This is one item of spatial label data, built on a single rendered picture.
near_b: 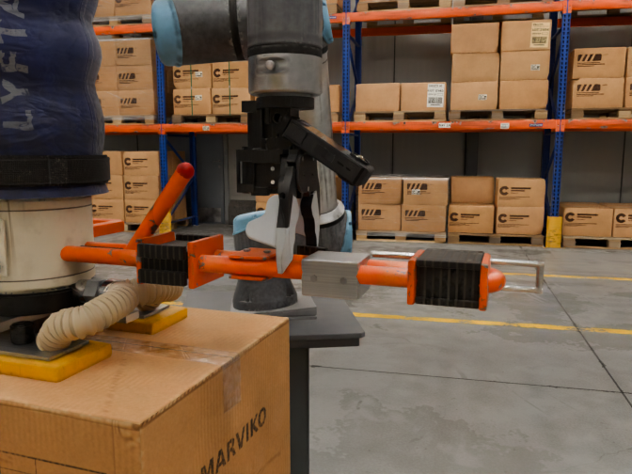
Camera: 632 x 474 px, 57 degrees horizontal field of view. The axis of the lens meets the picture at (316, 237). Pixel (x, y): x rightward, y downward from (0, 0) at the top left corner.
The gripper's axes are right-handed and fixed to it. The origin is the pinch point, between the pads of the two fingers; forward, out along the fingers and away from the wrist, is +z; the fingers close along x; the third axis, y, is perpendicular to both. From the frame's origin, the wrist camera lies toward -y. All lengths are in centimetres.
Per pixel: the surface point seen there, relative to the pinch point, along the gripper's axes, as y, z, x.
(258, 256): 4.1, -1.0, 4.2
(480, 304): -22.0, 2.3, 5.9
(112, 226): 44.6, 0.0, -20.8
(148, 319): 26.4, 11.5, -4.6
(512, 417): -30, 108, -201
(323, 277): -4.3, 1.0, 4.6
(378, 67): 177, -142, -836
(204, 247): 12.3, -1.4, 2.7
